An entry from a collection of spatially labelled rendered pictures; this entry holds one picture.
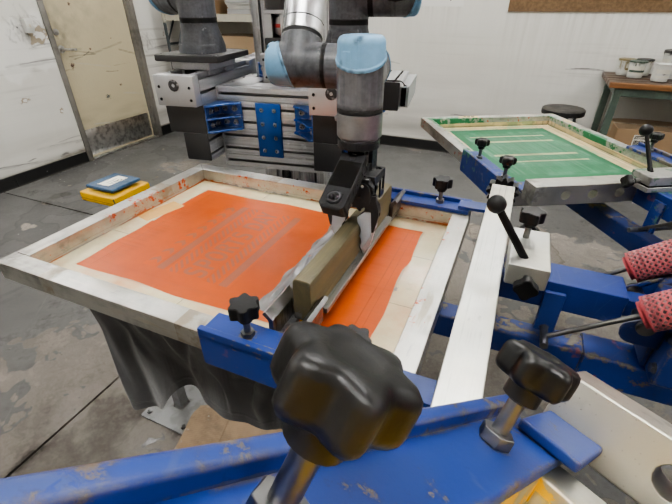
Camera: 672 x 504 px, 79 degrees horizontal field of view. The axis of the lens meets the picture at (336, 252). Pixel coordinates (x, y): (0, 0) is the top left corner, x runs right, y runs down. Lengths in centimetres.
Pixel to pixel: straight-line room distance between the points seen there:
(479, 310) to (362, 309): 20
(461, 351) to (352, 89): 40
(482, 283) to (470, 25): 392
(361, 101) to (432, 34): 388
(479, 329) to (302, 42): 55
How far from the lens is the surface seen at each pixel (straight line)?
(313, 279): 60
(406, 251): 87
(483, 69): 447
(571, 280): 72
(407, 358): 58
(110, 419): 195
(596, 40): 446
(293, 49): 79
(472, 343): 55
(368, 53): 65
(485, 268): 69
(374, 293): 74
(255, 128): 145
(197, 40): 150
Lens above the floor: 141
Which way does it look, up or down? 32 degrees down
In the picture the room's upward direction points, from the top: straight up
